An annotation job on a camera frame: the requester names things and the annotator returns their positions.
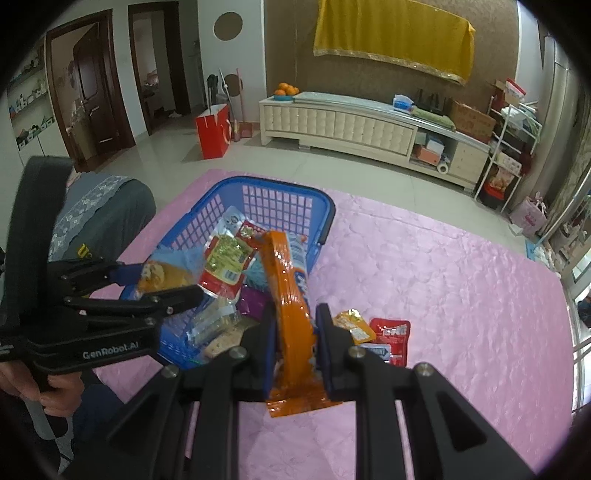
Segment dark wooden door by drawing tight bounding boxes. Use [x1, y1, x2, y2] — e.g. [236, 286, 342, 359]
[44, 9, 137, 174]

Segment red packet yellow-green label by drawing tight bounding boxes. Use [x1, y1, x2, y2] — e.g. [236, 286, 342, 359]
[198, 205, 266, 303]

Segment red white carton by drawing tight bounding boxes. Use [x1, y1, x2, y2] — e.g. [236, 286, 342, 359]
[492, 78, 527, 109]

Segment purple snack packet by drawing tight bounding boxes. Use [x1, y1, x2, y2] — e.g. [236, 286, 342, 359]
[238, 286, 273, 324]

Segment red snack packet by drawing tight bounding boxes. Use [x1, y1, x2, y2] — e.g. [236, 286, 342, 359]
[369, 318, 411, 367]

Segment clear cracker packet green ends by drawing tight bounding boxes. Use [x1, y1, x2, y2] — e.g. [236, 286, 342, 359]
[187, 295, 262, 365]

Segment red paper bag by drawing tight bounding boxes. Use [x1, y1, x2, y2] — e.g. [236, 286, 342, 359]
[195, 104, 233, 160]

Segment white wall shelf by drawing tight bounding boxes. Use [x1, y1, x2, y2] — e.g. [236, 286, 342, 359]
[7, 41, 56, 151]

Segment blue plastic basket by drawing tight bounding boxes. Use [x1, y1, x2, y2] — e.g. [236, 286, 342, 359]
[119, 176, 336, 370]

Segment yellow snack packet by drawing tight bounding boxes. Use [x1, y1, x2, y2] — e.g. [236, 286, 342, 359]
[332, 310, 376, 346]

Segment orange box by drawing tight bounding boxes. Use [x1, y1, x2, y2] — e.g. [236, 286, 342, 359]
[413, 145, 441, 167]

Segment yellow hanging cloth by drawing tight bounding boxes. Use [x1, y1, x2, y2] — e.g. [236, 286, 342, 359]
[313, 0, 476, 86]

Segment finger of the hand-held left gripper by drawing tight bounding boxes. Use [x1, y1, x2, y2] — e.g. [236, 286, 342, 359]
[62, 284, 204, 330]
[46, 258, 146, 296]

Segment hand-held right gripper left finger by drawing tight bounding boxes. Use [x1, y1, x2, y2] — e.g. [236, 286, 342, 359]
[65, 316, 278, 480]

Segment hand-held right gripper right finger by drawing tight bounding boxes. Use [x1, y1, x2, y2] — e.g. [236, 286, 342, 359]
[315, 302, 550, 480]

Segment pink gift bag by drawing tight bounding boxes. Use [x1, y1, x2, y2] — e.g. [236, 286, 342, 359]
[508, 194, 550, 238]

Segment round wall ornament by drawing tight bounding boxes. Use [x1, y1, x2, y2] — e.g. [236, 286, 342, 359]
[213, 11, 245, 42]

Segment grey lace-trimmed cloth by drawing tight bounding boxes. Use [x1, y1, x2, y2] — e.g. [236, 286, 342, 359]
[48, 173, 158, 296]

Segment bun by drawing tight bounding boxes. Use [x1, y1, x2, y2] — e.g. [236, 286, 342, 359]
[134, 247, 206, 301]

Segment small blue snack packet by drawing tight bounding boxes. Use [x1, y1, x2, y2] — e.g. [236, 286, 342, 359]
[358, 342, 392, 365]

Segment cream TV cabinet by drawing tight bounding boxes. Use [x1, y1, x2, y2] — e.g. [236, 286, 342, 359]
[259, 90, 492, 195]

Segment black router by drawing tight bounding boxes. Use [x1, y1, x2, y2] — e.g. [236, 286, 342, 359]
[416, 88, 446, 114]

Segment dark wooden door frame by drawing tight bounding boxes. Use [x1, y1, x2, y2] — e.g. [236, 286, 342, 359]
[128, 0, 192, 134]

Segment brown cardboard box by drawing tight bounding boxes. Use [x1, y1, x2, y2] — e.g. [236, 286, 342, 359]
[450, 99, 497, 141]

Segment green cushion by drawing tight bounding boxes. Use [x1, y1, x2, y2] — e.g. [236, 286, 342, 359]
[410, 107, 455, 130]

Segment orange snack packet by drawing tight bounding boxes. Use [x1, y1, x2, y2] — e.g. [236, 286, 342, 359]
[256, 231, 342, 418]

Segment pink quilted mat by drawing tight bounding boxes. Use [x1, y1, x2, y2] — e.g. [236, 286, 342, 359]
[90, 168, 578, 480]

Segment person's left hand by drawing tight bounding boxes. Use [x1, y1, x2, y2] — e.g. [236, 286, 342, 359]
[0, 357, 86, 418]

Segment white metal shelf rack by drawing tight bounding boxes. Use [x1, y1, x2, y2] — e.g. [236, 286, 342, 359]
[475, 104, 543, 213]

